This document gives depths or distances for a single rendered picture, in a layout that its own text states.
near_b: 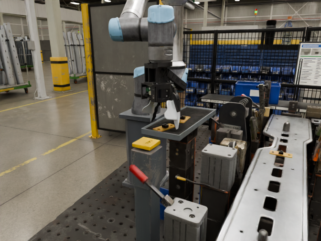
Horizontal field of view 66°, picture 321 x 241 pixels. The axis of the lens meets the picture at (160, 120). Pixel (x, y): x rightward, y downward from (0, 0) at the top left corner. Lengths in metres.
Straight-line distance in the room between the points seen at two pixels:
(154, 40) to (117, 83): 2.99
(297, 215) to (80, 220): 0.85
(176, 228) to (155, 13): 0.55
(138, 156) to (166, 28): 0.36
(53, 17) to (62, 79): 1.83
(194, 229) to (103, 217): 0.67
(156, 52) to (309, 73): 1.50
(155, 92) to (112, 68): 3.01
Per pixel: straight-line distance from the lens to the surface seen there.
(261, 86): 1.52
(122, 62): 3.62
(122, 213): 1.20
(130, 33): 0.85
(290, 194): 0.86
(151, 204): 0.77
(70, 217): 1.23
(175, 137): 0.75
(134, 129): 1.23
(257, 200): 0.79
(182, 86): 0.82
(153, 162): 0.70
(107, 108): 3.89
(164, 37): 0.73
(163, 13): 0.74
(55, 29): 8.58
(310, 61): 2.06
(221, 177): 0.80
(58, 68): 8.53
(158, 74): 0.74
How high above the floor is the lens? 1.42
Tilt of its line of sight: 17 degrees down
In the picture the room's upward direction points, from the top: straight up
